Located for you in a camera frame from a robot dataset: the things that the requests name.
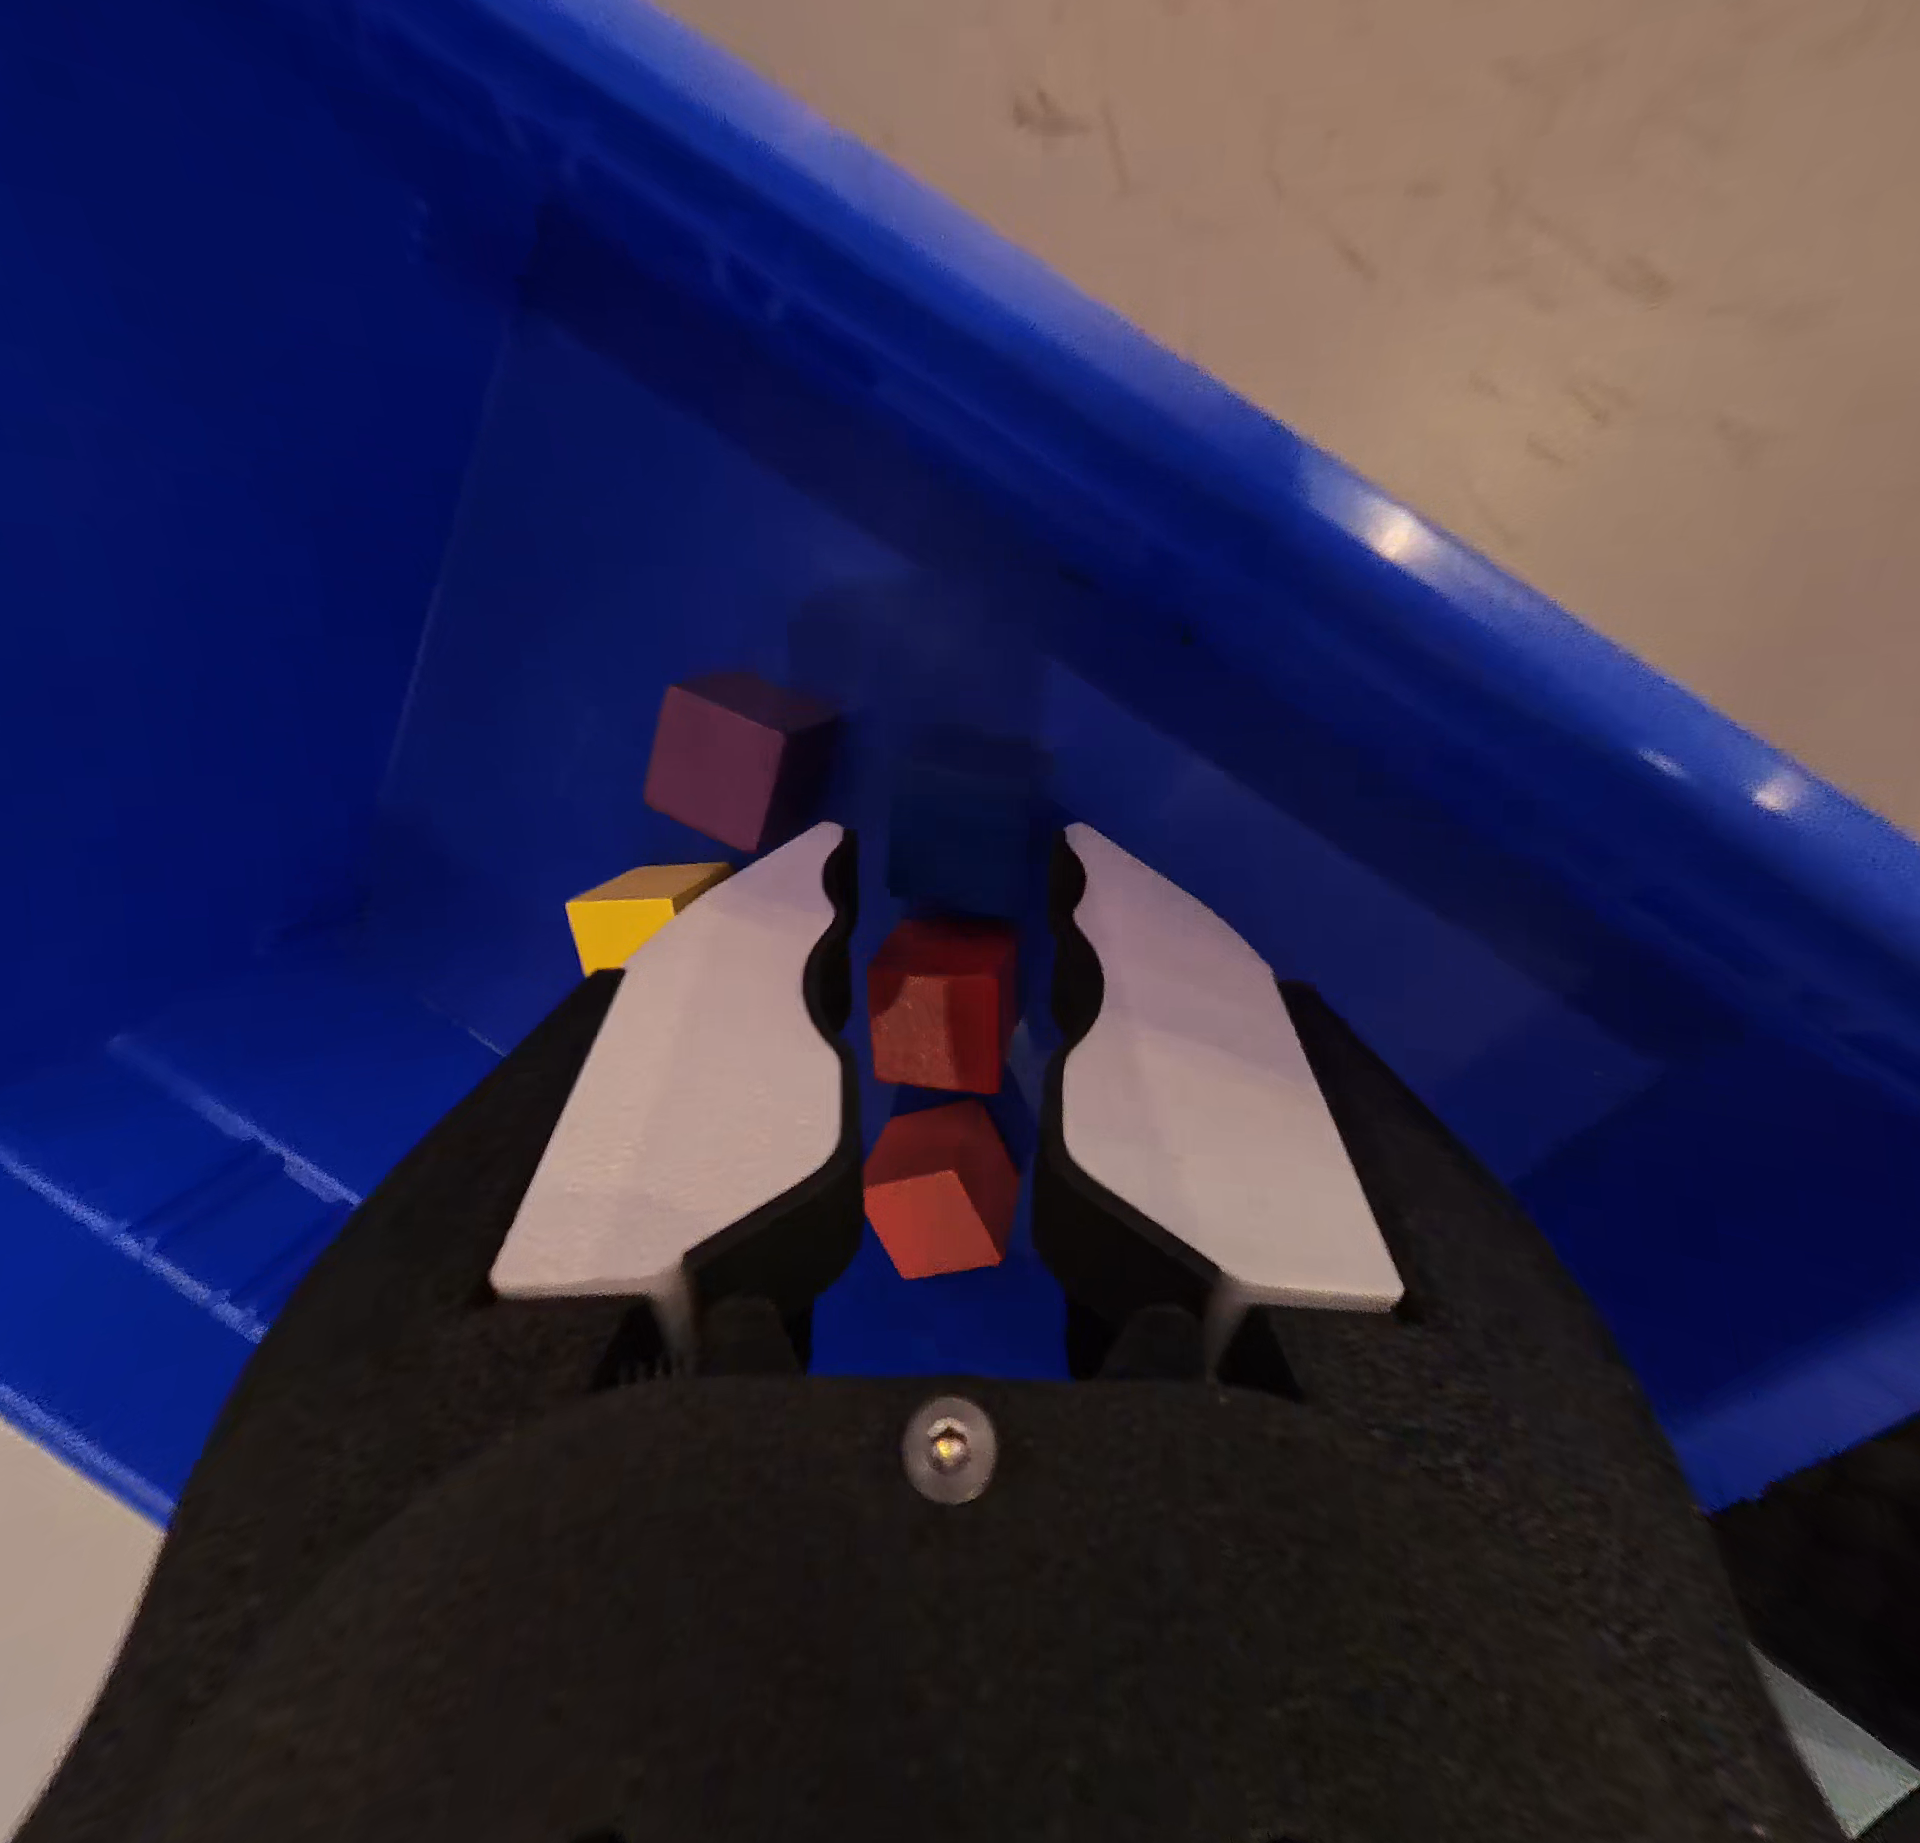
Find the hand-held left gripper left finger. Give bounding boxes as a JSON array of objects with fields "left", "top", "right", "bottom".
[{"left": 490, "top": 820, "right": 864, "bottom": 1305}]

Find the orange wooden cube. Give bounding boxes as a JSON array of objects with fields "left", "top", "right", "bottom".
[{"left": 862, "top": 1100, "right": 1023, "bottom": 1281}]

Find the red wooden cube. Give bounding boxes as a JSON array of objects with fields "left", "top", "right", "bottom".
[{"left": 870, "top": 918, "right": 1023, "bottom": 1095}]

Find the yellow wooden cube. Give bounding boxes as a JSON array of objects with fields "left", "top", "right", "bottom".
[{"left": 566, "top": 864, "right": 732, "bottom": 976}]

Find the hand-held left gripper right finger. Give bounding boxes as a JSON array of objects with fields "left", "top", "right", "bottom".
[{"left": 1034, "top": 823, "right": 1410, "bottom": 1312}]

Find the purple wooden cube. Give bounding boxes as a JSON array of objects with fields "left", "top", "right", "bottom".
[{"left": 645, "top": 672, "right": 843, "bottom": 856}]

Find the blue plastic bin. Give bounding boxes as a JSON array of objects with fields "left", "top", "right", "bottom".
[{"left": 0, "top": 0, "right": 1920, "bottom": 1529}]

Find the blue wooden cube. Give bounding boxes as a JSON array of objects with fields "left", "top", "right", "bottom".
[{"left": 885, "top": 733, "right": 1044, "bottom": 922}]

